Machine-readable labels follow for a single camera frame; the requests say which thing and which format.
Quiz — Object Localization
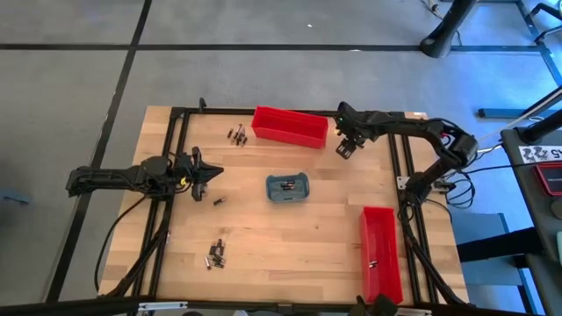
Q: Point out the black floor cables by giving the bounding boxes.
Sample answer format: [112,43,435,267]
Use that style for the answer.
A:
[436,142,522,210]

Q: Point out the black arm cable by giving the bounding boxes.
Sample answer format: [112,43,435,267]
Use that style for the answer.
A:
[93,192,153,294]

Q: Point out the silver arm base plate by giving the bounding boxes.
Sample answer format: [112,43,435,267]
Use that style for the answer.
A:
[396,175,456,194]

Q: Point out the black table foot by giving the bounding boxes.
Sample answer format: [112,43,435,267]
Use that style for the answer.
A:
[456,226,542,264]

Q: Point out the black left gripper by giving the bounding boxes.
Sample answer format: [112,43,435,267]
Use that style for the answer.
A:
[171,146,224,203]

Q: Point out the black desk leg bar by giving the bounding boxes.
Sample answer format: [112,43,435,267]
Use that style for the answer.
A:
[477,85,562,119]

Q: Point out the black stand leg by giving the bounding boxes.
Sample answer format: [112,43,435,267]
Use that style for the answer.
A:
[419,0,479,60]

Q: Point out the black aluminium table frame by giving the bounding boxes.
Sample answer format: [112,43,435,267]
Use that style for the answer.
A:
[129,98,469,308]

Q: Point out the black cable bundle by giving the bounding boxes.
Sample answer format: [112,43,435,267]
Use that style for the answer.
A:
[107,217,170,299]
[401,219,467,307]

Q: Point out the white printed label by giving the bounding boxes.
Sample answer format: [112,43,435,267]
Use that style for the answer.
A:
[517,145,562,165]

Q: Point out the red and black device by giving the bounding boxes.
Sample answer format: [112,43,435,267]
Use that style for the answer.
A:
[534,162,562,197]

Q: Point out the silver metal bracket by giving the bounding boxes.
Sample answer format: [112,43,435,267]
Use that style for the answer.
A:
[137,301,189,313]
[394,306,434,316]

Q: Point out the long red plastic bin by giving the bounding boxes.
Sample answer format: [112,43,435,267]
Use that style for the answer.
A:
[250,105,330,150]
[359,205,405,305]

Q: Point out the blue-grey plastic basket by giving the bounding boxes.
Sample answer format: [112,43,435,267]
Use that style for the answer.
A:
[265,172,311,204]

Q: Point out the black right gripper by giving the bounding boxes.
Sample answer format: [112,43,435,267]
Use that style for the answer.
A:
[335,101,377,160]

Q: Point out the black mounting beam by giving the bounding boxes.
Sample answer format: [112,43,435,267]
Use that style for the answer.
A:
[0,296,562,316]

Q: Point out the dark grey side table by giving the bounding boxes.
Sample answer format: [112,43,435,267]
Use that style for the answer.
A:
[500,126,562,316]

